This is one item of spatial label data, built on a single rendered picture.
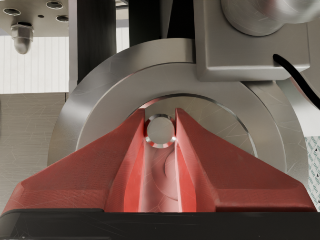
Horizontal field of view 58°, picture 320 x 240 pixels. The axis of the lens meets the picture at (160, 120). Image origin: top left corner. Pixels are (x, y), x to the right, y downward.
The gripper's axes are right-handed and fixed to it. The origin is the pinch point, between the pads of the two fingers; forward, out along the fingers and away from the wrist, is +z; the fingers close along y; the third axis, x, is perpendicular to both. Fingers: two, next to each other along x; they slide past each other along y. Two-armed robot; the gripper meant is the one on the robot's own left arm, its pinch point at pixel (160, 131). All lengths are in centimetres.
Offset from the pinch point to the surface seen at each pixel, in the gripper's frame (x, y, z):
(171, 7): 0.2, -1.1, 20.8
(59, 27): 8.5, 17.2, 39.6
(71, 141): 2.7, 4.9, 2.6
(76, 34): -1.7, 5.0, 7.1
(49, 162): 3.5, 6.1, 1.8
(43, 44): 99, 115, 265
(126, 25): 81, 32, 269
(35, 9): 4.1, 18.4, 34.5
